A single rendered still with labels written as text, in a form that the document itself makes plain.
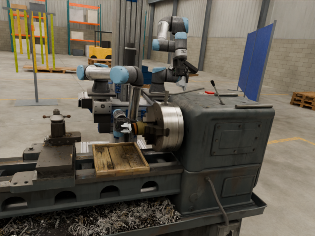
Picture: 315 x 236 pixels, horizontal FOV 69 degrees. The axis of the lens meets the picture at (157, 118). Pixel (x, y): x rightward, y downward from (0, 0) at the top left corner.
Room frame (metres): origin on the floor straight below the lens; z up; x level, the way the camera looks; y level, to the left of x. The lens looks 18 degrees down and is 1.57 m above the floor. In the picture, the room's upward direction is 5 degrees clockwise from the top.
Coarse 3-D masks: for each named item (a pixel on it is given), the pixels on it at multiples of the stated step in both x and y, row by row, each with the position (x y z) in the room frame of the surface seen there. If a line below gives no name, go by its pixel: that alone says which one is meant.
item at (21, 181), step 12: (36, 144) 1.32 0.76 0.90; (24, 156) 1.19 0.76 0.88; (36, 156) 1.20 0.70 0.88; (72, 156) 1.16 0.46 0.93; (72, 168) 1.04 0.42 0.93; (12, 180) 0.93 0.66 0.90; (24, 180) 0.93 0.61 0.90; (36, 180) 0.92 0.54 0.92; (48, 180) 0.93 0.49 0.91; (60, 180) 0.95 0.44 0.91; (72, 180) 0.97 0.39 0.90; (12, 192) 0.88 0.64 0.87
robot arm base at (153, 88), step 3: (153, 84) 2.00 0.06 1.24; (156, 84) 1.99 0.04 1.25; (159, 84) 1.99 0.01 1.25; (162, 84) 2.01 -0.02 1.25; (150, 87) 2.02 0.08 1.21; (153, 87) 1.99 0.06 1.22; (156, 87) 1.98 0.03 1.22; (159, 87) 1.99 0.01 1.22; (162, 87) 2.00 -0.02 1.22; (150, 90) 2.00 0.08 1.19; (153, 90) 1.99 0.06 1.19; (156, 90) 1.97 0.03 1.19; (159, 90) 1.98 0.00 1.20; (162, 90) 1.99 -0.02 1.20
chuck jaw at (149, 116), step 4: (148, 108) 1.40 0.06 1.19; (152, 108) 1.41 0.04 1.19; (148, 112) 1.38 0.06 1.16; (152, 112) 1.39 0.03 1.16; (144, 116) 1.39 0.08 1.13; (148, 116) 1.36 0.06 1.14; (152, 116) 1.37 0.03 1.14; (144, 120) 1.34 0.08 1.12; (148, 120) 1.35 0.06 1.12; (152, 120) 1.36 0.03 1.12; (156, 120) 1.36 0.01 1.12
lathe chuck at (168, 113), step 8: (160, 104) 1.33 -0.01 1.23; (168, 104) 1.35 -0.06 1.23; (160, 112) 1.29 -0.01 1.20; (168, 112) 1.28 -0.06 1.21; (176, 112) 1.30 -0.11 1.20; (160, 120) 1.28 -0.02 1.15; (168, 120) 1.24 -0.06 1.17; (176, 120) 1.26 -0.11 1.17; (168, 128) 1.22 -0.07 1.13; (176, 128) 1.24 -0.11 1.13; (160, 136) 1.26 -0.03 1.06; (168, 136) 1.22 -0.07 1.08; (176, 136) 1.23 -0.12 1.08; (152, 144) 1.38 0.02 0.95; (160, 144) 1.24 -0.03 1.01; (168, 144) 1.23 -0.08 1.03
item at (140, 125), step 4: (132, 124) 1.29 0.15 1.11; (136, 124) 1.30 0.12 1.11; (140, 124) 1.29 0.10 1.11; (144, 124) 1.31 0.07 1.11; (132, 128) 1.33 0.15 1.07; (136, 128) 1.28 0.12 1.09; (140, 128) 1.28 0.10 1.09; (132, 132) 1.31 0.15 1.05; (136, 132) 1.27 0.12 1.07; (140, 132) 1.28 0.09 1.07; (144, 132) 1.31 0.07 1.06
